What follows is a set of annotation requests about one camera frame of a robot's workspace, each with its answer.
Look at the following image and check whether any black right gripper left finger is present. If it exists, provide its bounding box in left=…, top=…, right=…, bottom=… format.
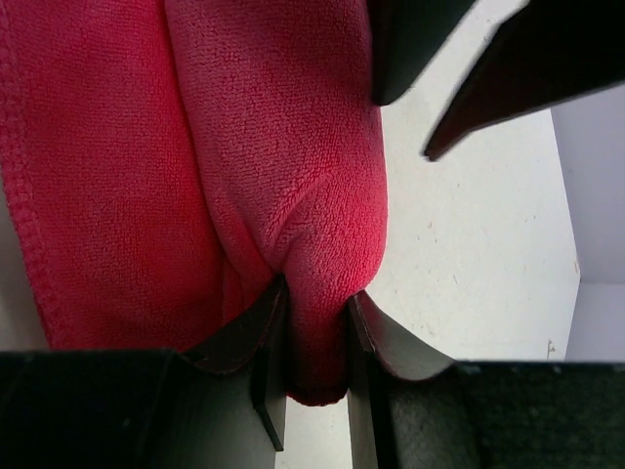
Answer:
left=1, top=279, right=288, bottom=468

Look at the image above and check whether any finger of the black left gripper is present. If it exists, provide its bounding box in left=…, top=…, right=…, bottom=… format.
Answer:
left=367, top=1, right=474, bottom=107
left=422, top=1, right=624, bottom=161

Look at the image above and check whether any pink microfiber towel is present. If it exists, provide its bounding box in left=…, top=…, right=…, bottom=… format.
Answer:
left=1, top=1, right=388, bottom=405

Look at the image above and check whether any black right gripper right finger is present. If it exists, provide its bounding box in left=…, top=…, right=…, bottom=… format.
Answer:
left=346, top=292, right=624, bottom=468

